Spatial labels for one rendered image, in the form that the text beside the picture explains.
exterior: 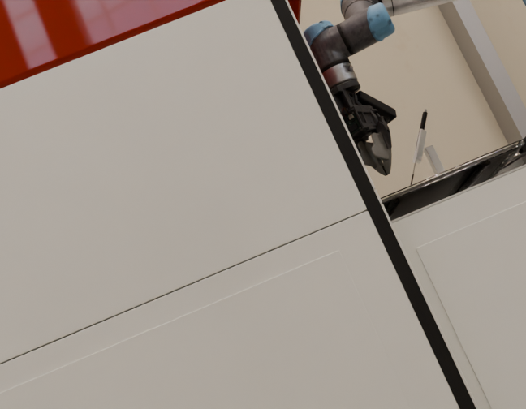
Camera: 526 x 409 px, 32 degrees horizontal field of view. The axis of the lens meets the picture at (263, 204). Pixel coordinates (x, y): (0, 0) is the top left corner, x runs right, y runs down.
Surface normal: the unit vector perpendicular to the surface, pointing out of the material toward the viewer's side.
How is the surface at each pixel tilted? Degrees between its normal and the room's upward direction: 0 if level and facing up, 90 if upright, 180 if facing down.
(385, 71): 90
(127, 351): 90
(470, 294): 90
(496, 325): 90
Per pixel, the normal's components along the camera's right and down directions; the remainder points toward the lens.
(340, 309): -0.01, -0.23
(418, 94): 0.22, -0.32
